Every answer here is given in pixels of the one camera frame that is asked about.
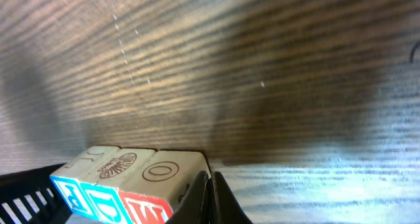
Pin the white spiral block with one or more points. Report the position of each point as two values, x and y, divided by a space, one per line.
155 191

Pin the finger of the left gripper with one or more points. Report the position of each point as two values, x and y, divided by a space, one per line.
30 197

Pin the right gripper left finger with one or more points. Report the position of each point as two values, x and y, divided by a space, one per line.
195 205

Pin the yellow block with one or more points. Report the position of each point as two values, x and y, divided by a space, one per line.
68 178

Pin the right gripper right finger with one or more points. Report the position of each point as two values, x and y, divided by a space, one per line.
225 209

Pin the red circle block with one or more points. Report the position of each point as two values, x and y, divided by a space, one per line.
104 181

